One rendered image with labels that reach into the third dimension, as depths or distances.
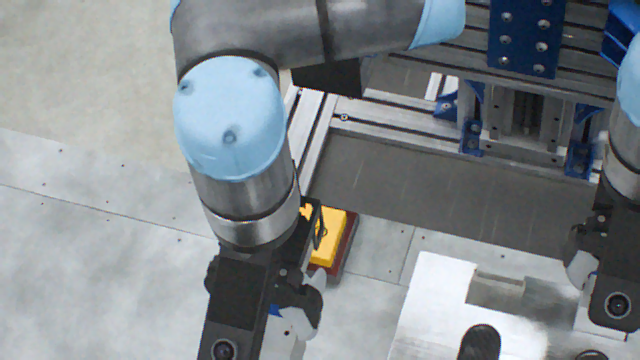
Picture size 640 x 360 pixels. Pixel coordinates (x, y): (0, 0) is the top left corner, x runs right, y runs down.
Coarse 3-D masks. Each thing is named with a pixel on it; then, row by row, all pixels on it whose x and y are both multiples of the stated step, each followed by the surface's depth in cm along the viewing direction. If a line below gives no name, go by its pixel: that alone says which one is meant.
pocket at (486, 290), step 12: (480, 276) 123; (492, 276) 123; (480, 288) 123; (492, 288) 123; (504, 288) 123; (516, 288) 122; (468, 300) 123; (480, 300) 123; (492, 300) 123; (504, 300) 122; (516, 300) 122; (504, 312) 122; (516, 312) 122
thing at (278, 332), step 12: (312, 240) 119; (312, 252) 119; (276, 312) 115; (276, 324) 113; (288, 324) 113; (264, 336) 112; (276, 336) 112; (288, 336) 112; (264, 348) 112; (276, 348) 111; (288, 348) 111; (300, 348) 115
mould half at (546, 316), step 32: (416, 288) 121; (448, 288) 121; (544, 288) 120; (416, 320) 119; (448, 320) 119; (480, 320) 119; (512, 320) 118; (544, 320) 118; (416, 352) 118; (448, 352) 118; (512, 352) 117; (544, 352) 116; (576, 352) 116; (608, 352) 116
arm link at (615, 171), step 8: (600, 136) 96; (608, 144) 95; (608, 152) 95; (608, 160) 95; (616, 160) 94; (608, 168) 96; (616, 168) 94; (624, 168) 93; (608, 176) 97; (616, 176) 95; (624, 176) 94; (632, 176) 93; (616, 184) 96; (624, 184) 95; (632, 184) 94; (624, 192) 96; (632, 192) 95
